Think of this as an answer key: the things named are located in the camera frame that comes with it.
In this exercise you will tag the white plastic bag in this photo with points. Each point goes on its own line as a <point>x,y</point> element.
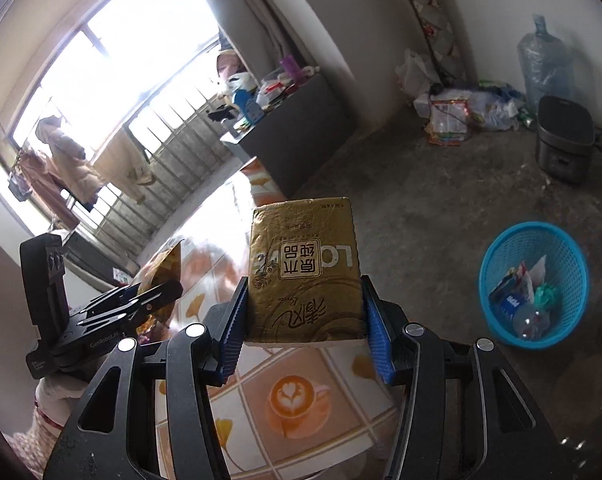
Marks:
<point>416,74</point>

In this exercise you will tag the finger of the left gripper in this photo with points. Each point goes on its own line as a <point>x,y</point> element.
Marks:
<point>154,298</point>

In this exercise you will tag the dark grey cabinet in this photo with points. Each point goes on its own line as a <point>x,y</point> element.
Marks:
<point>298,137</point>

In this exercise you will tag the rolled patterned mat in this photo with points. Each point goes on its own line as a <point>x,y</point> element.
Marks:
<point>441,41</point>

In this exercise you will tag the yellow peanut snack bag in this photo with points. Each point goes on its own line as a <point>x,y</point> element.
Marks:
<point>163,267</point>

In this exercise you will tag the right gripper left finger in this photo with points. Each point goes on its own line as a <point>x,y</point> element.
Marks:
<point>111,433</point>

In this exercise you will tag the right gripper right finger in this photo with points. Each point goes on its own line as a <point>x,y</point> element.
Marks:
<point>504,434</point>

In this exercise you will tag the pile of food packages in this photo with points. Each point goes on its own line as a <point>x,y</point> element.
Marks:
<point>453,115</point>

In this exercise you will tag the gold drink carton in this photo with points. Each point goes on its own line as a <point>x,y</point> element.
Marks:
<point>304,282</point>

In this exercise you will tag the purple cup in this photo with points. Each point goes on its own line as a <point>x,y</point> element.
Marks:
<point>293,70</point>

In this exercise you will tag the hanging pink garment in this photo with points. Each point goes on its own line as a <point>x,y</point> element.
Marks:
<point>46,183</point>

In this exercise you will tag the metal balcony railing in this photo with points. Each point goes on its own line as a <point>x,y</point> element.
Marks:
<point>181,148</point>

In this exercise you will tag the black rice cooker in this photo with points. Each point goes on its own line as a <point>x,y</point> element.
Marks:
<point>565,139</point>

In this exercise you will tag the empty blue water jug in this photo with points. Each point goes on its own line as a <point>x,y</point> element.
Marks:
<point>546,64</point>

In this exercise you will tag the blue detergent bottle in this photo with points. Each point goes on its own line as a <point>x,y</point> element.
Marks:
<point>248,105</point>

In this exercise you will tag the blue plastic trash basket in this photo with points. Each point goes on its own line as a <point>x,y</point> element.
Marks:
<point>533,285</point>

